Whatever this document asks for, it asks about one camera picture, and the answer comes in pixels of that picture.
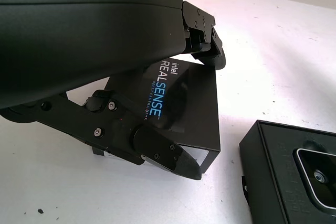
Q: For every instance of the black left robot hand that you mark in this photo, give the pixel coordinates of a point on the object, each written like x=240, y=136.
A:
x=78, y=37

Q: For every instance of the black printed box lid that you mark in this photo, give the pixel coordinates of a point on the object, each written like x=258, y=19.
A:
x=194, y=108

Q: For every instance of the black camera box base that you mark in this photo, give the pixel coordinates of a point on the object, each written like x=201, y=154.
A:
x=275, y=155

